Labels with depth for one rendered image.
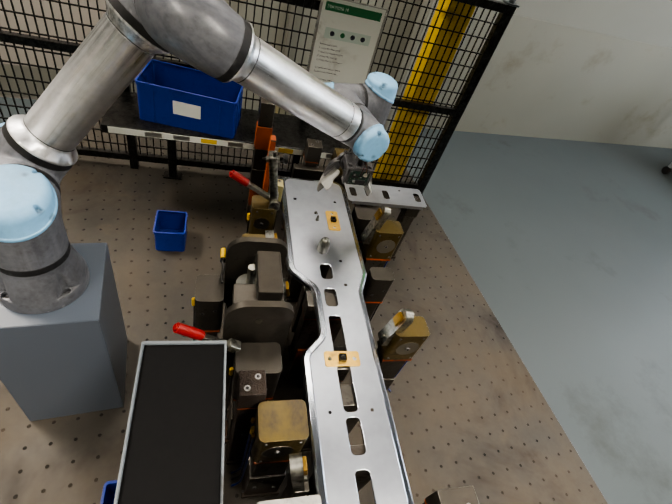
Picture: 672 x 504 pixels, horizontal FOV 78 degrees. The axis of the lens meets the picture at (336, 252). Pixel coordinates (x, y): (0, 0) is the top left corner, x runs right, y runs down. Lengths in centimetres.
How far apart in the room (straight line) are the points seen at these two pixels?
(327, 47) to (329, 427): 120
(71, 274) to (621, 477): 252
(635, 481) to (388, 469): 197
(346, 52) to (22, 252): 117
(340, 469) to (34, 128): 81
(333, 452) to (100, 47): 81
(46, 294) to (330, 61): 115
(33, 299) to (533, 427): 137
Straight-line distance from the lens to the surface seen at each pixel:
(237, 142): 147
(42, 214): 79
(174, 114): 148
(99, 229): 162
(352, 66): 162
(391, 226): 127
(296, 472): 77
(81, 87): 82
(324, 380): 95
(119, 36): 79
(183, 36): 66
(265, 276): 83
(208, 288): 94
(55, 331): 93
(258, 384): 81
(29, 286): 89
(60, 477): 121
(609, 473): 267
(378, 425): 95
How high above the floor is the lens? 183
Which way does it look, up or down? 45 degrees down
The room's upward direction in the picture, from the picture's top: 20 degrees clockwise
